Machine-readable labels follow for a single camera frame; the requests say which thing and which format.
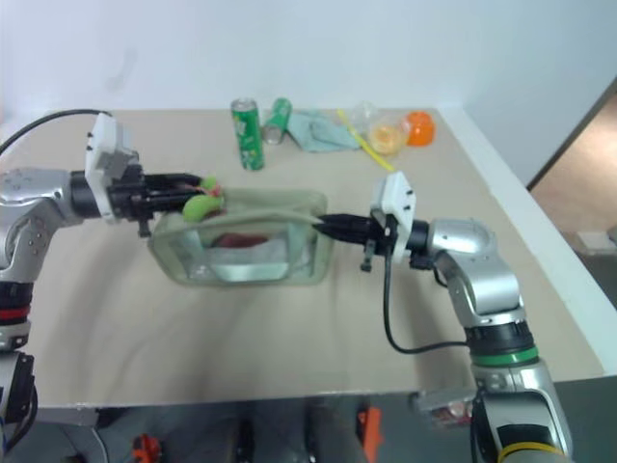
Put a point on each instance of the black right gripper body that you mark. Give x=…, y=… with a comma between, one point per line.
x=378, y=234

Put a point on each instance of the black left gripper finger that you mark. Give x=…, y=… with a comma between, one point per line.
x=169, y=178
x=166, y=200

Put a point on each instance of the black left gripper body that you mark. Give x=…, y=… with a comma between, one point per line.
x=126, y=195

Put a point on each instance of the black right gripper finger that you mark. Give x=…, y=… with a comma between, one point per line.
x=344, y=221
x=343, y=234

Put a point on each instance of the green toy vegetable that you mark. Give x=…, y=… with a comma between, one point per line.
x=198, y=205

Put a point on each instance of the green transparent zip pouch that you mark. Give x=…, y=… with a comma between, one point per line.
x=250, y=270

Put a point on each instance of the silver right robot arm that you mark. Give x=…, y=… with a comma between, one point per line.
x=482, y=280

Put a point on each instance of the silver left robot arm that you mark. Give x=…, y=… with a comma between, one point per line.
x=34, y=202

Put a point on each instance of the red item inside pouch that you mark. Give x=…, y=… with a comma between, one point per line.
x=241, y=239

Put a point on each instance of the yellow straw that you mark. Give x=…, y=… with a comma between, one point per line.
x=368, y=147

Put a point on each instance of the upright green soda can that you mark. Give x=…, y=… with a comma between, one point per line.
x=248, y=135

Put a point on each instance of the teal cloth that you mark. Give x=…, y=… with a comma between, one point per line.
x=323, y=132

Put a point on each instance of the clear cup with yellow content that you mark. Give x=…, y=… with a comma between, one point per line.
x=388, y=137

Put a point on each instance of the clear plastic cup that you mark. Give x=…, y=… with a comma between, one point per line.
x=364, y=115

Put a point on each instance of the orange plastic cup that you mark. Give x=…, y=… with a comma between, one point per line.
x=421, y=129

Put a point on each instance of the lying green soda can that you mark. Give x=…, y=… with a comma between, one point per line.
x=278, y=118

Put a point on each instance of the orange clamp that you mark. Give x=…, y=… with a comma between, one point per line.
x=371, y=431
x=146, y=448

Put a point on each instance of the small white floor object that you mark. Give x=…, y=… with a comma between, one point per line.
x=593, y=241

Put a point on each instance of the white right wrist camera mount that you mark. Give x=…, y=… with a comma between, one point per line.
x=397, y=202

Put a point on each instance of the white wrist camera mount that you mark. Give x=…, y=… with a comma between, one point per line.
x=103, y=144
x=397, y=202

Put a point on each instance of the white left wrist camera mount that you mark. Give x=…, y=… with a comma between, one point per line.
x=103, y=144

